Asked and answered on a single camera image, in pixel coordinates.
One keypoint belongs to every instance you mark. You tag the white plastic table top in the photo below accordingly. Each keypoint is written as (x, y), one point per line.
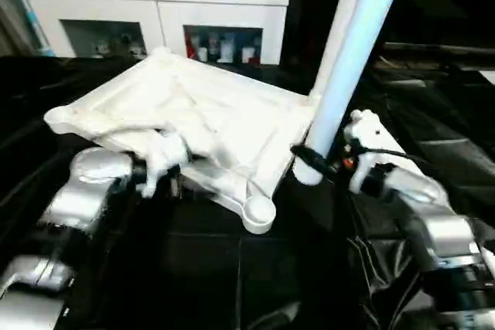
(216, 121)

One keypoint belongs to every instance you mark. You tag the white plastic table leg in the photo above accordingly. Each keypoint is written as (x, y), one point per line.
(360, 44)
(344, 21)

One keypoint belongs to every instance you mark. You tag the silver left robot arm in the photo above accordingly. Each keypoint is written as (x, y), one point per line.
(69, 214)

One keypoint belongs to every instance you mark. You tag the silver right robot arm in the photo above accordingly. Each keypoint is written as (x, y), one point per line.
(441, 229)

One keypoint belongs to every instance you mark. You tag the black plastic mat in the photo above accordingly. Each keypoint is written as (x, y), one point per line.
(232, 276)

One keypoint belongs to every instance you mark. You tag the white glass-door cabinet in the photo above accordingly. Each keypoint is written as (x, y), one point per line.
(155, 13)

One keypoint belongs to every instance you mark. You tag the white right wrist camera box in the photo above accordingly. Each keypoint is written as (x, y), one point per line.
(363, 141)

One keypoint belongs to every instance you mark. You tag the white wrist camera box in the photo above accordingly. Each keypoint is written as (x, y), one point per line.
(363, 141)
(164, 156)

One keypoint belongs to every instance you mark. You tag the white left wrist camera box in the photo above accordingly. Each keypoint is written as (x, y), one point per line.
(164, 156)

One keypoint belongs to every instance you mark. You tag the dark horizontal rail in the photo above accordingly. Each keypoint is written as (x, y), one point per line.
(441, 50)

